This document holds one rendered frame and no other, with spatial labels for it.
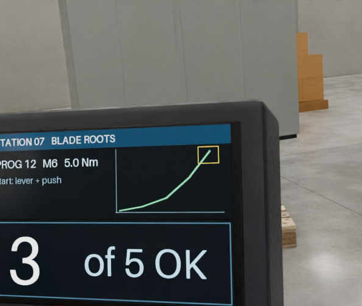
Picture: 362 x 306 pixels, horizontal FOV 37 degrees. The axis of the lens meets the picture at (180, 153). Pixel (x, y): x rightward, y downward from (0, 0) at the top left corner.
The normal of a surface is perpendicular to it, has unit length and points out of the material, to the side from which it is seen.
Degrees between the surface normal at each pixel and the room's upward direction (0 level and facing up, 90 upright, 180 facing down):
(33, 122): 75
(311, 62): 90
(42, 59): 90
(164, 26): 90
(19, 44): 90
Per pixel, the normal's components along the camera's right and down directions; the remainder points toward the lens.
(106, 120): -0.25, -0.04
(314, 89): 0.29, 0.18
